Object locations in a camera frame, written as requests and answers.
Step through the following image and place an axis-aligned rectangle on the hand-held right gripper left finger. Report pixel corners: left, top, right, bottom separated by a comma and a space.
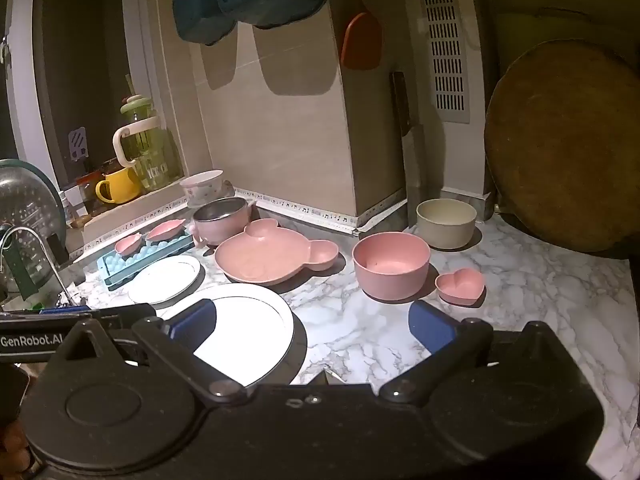
50, 299, 248, 405

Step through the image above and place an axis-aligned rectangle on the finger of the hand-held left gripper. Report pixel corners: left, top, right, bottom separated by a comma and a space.
37, 303, 157, 324

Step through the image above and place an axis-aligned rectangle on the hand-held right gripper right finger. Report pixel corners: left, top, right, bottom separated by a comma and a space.
380, 300, 576, 403

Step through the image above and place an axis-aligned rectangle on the small white plate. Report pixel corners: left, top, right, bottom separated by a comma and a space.
127, 255, 202, 306

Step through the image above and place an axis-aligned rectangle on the pink heart-shaped dish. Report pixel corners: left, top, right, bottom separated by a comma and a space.
434, 268, 487, 307

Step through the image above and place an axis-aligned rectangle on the large white plate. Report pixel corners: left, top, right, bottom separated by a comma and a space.
159, 283, 296, 389

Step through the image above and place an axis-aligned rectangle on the pink bowl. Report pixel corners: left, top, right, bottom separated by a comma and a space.
352, 231, 432, 302

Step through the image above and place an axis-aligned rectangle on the pink bear-shaped plate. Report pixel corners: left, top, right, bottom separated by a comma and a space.
215, 218, 341, 286

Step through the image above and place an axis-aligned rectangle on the beige bowl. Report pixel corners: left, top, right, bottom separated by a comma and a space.
416, 198, 477, 251

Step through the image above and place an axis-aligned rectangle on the teal ice tray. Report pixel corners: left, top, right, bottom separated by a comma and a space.
97, 232, 196, 291

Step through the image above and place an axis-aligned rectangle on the chrome faucet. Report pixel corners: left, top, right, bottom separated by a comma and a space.
0, 226, 76, 308

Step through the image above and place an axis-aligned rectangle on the small pink leaf dish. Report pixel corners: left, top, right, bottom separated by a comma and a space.
114, 234, 147, 256

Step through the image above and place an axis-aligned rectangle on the large pink leaf dish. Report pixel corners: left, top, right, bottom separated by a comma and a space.
145, 220, 190, 243

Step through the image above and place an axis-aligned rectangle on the pink steel-lined pot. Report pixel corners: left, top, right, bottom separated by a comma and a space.
191, 197, 257, 247

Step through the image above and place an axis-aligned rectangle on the brown glass jar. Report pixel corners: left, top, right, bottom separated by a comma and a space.
75, 172, 106, 216

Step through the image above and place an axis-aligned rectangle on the yellow mug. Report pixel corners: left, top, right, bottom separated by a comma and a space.
95, 167, 144, 205

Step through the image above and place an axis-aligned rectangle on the white floral bowl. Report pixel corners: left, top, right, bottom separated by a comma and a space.
179, 170, 225, 208

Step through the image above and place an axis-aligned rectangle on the white patterned edge tape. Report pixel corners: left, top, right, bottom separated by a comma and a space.
82, 187, 408, 235

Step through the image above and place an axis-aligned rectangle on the green glass pitcher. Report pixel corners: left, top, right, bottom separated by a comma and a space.
112, 94, 183, 193

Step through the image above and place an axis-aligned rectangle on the striped window sticker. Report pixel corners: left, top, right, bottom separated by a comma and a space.
67, 127, 91, 162

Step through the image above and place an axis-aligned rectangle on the round wooden cutting board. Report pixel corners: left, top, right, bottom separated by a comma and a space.
484, 39, 640, 255

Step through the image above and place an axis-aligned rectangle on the white vent grille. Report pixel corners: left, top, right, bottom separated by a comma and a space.
417, 0, 473, 125

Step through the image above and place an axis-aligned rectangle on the black-handled kitchen knife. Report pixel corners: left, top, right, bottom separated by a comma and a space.
389, 71, 426, 201

